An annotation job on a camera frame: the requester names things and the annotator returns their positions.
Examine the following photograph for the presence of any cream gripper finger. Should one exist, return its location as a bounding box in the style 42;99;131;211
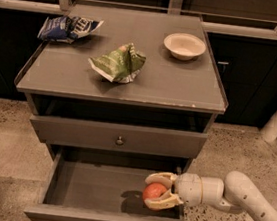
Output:
145;172;178;189
144;190;183;211

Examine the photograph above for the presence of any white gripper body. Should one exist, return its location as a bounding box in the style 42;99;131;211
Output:
174;173;203;207

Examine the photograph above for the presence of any red apple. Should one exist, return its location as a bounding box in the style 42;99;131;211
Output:
142;182;167;201

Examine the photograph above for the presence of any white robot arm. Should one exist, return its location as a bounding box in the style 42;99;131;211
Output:
142;171;277;221

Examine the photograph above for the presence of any closed grey top drawer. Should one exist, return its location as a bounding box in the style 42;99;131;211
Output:
30;115;207;159

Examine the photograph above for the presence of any round metal drawer knob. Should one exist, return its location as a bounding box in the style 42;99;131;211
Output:
115;136;125;146

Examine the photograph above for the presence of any open grey middle drawer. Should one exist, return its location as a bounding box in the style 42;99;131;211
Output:
24;147;185;221

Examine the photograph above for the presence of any grey wooden drawer cabinet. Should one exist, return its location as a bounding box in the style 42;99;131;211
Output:
15;5;227;221

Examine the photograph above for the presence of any green crumpled chip bag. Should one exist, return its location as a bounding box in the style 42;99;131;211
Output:
88;43;146;84

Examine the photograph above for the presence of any white ceramic bowl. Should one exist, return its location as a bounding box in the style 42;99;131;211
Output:
163;33;207;61

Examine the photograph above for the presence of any blue crumpled chip bag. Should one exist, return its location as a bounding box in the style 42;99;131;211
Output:
38;16;103;44

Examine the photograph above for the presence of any metal railing frame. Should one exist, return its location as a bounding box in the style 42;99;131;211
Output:
0;0;277;43

